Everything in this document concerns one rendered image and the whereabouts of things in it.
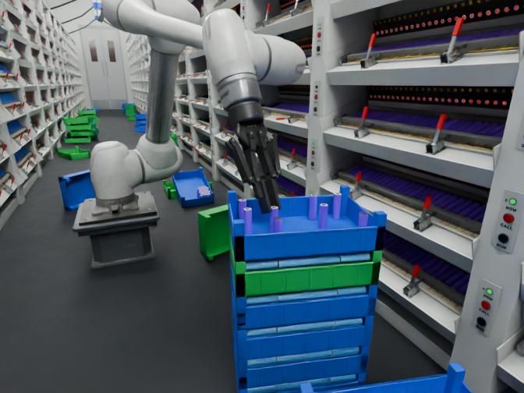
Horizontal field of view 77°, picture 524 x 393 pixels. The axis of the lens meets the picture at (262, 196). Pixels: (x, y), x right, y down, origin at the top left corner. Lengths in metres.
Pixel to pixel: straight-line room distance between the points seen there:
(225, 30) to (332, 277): 0.55
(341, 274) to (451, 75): 0.49
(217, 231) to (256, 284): 0.87
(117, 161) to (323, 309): 1.01
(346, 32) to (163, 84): 0.68
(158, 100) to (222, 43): 0.68
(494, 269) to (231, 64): 0.69
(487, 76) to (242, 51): 0.49
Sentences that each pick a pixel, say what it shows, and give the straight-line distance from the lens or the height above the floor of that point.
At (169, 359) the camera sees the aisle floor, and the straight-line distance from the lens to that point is 1.05.
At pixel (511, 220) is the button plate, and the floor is 0.47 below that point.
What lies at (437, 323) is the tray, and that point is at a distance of 1.00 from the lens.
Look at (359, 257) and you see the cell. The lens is 0.72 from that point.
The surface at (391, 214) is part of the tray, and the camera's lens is 1.03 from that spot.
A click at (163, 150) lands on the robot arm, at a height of 0.45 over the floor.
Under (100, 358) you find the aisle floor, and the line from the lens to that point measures 1.12.
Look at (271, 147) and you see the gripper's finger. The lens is 0.76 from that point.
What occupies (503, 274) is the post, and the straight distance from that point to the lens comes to 0.84.
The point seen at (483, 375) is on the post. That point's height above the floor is 0.10.
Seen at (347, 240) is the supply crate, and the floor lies 0.43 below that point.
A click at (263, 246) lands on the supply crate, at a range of 0.63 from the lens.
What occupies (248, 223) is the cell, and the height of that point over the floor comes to 0.44.
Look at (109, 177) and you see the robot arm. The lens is 1.45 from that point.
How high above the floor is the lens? 0.72
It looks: 19 degrees down
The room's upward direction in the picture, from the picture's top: straight up
